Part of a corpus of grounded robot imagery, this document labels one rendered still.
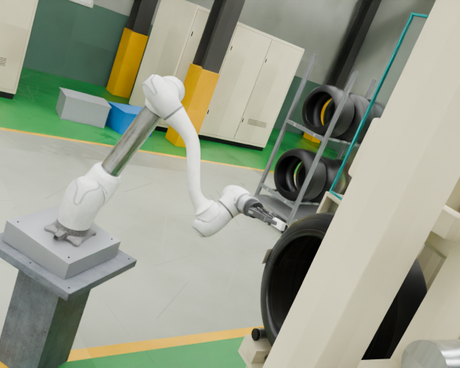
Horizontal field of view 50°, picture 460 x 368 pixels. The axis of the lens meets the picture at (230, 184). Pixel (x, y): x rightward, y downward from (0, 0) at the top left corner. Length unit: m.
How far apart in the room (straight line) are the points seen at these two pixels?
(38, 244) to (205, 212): 0.73
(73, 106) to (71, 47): 2.81
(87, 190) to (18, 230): 0.34
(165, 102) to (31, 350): 1.33
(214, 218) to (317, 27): 10.69
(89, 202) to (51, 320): 0.58
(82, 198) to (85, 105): 4.73
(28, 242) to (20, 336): 0.53
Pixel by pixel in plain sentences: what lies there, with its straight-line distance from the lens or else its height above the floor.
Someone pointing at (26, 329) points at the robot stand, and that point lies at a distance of 2.58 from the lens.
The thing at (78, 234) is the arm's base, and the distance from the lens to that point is 2.33.
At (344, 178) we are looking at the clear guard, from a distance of 2.57.
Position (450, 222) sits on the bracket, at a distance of 1.00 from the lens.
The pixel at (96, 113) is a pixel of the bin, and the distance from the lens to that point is 6.99.
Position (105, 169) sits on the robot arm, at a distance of 2.40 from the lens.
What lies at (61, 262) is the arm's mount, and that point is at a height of 0.72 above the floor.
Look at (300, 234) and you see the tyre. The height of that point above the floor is 1.32.
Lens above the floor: 1.85
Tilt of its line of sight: 16 degrees down
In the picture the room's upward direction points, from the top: 22 degrees clockwise
